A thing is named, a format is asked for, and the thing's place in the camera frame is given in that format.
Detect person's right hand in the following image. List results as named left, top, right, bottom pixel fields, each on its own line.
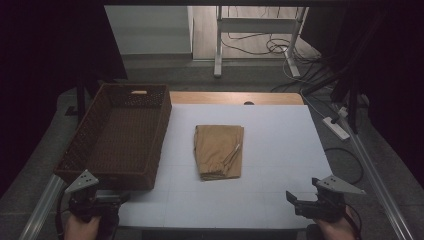
left=314, top=206, right=356, bottom=240

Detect tan pants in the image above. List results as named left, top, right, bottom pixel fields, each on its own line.
left=193, top=124, right=245, bottom=182

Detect grey metal rail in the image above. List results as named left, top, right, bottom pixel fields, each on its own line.
left=333, top=109, right=415, bottom=240
left=18, top=174, right=67, bottom=240

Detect grey cabinet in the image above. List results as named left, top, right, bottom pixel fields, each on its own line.
left=104, top=4, right=194, bottom=56

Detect black floor cable loop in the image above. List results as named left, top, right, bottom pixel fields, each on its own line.
left=324, top=147, right=365, bottom=186

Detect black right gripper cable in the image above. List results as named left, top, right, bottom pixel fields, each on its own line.
left=343, top=202, right=364, bottom=240

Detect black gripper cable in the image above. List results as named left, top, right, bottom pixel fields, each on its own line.
left=54, top=188, right=73, bottom=236
left=343, top=202, right=364, bottom=240

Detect brown wicker basket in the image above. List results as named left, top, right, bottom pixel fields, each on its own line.
left=53, top=82, right=173, bottom=192

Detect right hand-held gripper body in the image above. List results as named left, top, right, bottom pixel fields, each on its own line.
left=309, top=174, right=367, bottom=224

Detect black metal stand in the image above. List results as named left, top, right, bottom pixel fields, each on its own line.
left=66, top=74, right=101, bottom=118

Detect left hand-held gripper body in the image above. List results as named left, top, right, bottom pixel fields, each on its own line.
left=64, top=169, right=116, bottom=224

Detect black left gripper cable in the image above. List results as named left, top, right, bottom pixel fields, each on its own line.
left=54, top=188, right=73, bottom=236

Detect white desk frame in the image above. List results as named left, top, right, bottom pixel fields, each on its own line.
left=213, top=5, right=309, bottom=79

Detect tangle of floor cables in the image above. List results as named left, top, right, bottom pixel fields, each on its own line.
left=221, top=31, right=334, bottom=94

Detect white table mat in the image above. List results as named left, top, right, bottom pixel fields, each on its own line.
left=118, top=103, right=354, bottom=230

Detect person's left hand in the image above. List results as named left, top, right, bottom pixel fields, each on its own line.
left=63, top=214, right=103, bottom=240

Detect black tripod stand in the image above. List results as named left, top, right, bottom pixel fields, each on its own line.
left=301, top=63, right=371, bottom=135

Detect white power strip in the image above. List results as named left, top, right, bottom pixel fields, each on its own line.
left=322, top=116, right=351, bottom=141

